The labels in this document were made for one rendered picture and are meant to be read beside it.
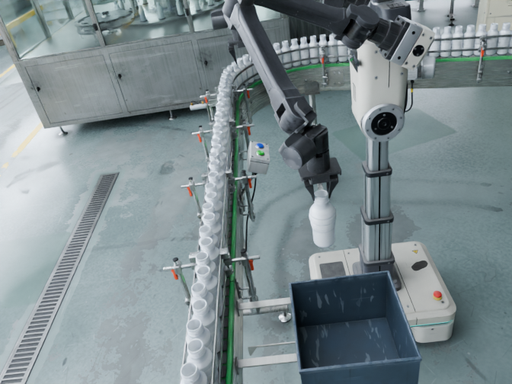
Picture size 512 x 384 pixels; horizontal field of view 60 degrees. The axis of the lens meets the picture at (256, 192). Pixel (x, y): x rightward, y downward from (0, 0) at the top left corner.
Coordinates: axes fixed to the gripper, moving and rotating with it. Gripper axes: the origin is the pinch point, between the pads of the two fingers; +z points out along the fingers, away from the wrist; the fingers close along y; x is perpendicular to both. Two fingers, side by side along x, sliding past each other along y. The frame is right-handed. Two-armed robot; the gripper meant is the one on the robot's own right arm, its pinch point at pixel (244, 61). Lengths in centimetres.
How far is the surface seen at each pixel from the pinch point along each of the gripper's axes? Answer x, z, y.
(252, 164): 32.6, 30.9, 1.8
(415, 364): 115, 47, -37
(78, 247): -67, 140, 148
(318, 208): 90, 12, -18
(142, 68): -266, 78, 118
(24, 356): 26, 139, 150
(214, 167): 42, 24, 15
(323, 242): 92, 23, -18
